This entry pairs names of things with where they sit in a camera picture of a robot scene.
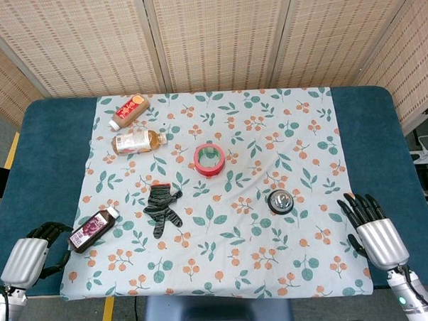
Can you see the red tape roll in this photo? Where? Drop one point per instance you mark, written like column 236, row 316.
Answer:
column 209, row 160

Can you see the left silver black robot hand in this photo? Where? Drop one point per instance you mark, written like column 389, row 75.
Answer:
column 24, row 259

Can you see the amber tea bottle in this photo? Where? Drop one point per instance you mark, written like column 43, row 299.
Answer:
column 136, row 142

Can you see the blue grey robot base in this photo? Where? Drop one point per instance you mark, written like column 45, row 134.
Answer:
column 220, row 313

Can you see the brown milk tea bottle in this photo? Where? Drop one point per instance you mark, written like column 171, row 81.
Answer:
column 130, row 111

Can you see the floral leaf print tablecloth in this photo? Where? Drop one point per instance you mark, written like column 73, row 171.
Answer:
column 217, row 238

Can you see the woven bamboo folding screen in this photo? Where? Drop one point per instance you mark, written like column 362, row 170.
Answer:
column 208, row 36

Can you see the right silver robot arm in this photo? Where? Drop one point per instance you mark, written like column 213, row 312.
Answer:
column 415, row 295

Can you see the white office chair base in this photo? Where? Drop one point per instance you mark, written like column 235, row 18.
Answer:
column 425, row 151

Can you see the striped grey black glove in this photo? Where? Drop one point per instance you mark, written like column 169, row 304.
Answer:
column 163, row 210

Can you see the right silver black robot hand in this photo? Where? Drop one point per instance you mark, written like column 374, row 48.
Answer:
column 381, row 240

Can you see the dark grape juice bottle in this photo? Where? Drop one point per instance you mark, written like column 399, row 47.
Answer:
column 92, row 230

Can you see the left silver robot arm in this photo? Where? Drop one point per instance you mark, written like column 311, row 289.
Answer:
column 7, row 311

